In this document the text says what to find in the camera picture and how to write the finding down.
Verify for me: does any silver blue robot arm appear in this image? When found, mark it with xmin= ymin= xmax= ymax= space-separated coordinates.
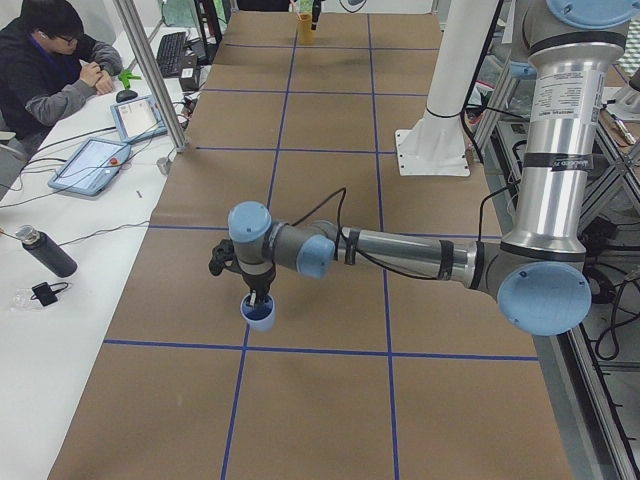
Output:
xmin=209 ymin=1 xmax=639 ymax=336

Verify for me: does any small black pouch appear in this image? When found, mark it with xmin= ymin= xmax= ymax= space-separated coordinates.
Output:
xmin=31 ymin=282 xmax=70 ymax=307

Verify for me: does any blue plastic cup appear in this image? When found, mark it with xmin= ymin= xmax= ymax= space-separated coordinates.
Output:
xmin=240 ymin=294 xmax=276 ymax=332

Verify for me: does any aluminium frame post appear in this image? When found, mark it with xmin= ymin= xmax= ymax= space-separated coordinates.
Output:
xmin=113 ymin=0 xmax=187 ymax=153

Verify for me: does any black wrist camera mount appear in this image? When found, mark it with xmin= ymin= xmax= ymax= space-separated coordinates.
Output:
xmin=208 ymin=239 xmax=240 ymax=276

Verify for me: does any blue teach pendant tablet near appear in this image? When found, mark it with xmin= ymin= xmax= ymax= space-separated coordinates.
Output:
xmin=48 ymin=137 xmax=131 ymax=197

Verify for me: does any blue teach pendant tablet far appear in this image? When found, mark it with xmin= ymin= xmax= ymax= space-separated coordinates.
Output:
xmin=110 ymin=95 xmax=167 ymax=144

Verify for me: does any green plastic toy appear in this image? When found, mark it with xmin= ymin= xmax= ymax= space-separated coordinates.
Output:
xmin=118 ymin=69 xmax=141 ymax=90

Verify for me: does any seated person in dark hoodie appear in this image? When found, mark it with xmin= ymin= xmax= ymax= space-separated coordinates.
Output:
xmin=1 ymin=1 xmax=123 ymax=156

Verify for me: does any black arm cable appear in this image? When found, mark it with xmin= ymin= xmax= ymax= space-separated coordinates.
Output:
xmin=290 ymin=187 xmax=524 ymax=281

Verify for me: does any black water bottle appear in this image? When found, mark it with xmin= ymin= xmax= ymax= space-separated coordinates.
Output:
xmin=16 ymin=225 xmax=78 ymax=278

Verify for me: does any yellow cup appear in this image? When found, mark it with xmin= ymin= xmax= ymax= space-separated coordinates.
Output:
xmin=297 ymin=13 xmax=315 ymax=46

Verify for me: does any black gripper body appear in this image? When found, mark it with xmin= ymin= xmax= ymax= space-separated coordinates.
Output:
xmin=239 ymin=262 xmax=276 ymax=296

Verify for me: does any blue teach pendant tablet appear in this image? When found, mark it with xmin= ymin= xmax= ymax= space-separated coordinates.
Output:
xmin=48 ymin=137 xmax=131 ymax=197
xmin=110 ymin=95 xmax=167 ymax=144

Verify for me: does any white camera stand base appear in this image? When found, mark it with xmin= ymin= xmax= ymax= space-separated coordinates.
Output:
xmin=395 ymin=0 xmax=502 ymax=177

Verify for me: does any black keyboard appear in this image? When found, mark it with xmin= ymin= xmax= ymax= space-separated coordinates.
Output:
xmin=156 ymin=31 xmax=187 ymax=78

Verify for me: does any black computer mouse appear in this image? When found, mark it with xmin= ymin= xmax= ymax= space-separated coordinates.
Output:
xmin=116 ymin=89 xmax=138 ymax=103

